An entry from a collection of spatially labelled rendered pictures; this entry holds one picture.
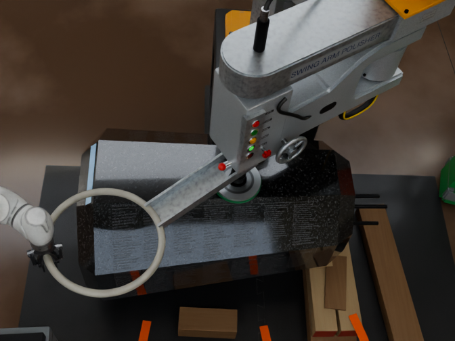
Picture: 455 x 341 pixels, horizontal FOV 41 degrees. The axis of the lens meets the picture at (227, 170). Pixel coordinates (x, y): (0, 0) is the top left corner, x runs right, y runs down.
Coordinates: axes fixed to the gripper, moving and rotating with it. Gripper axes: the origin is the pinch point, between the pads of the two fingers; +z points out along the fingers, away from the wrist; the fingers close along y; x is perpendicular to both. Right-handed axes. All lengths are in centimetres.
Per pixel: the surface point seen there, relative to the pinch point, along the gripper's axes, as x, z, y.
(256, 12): 98, -24, 122
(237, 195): 8, -6, 84
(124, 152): 46, -1, 42
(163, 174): 29, -1, 56
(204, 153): 35, -3, 77
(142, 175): 32, -1, 47
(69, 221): 62, 82, 12
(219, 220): 4, 5, 74
